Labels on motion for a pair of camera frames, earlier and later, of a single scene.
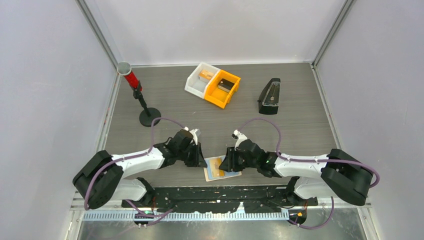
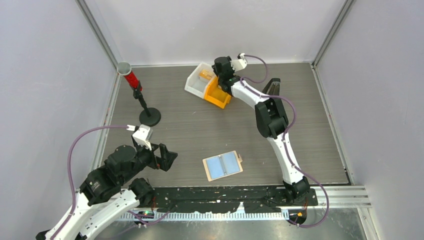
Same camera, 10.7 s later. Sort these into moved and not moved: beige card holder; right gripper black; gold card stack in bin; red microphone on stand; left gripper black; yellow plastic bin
Moved: left gripper black; right gripper black
Not moved: gold card stack in bin; red microphone on stand; yellow plastic bin; beige card holder
